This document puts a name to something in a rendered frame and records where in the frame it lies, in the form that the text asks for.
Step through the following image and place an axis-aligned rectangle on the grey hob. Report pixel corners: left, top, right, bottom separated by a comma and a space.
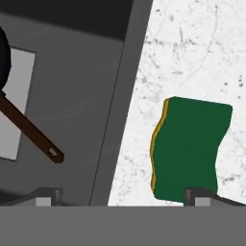
0, 0, 155, 207

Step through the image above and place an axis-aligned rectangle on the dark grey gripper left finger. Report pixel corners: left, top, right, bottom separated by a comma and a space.
1, 187, 63, 208

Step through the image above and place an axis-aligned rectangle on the black pan with brown handle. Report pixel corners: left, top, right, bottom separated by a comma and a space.
0, 26, 65, 164

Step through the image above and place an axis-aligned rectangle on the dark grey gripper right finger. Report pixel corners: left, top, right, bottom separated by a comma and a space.
183, 187, 246, 208

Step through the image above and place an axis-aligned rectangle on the green and yellow sponge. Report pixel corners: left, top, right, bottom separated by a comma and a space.
150, 96, 234, 204

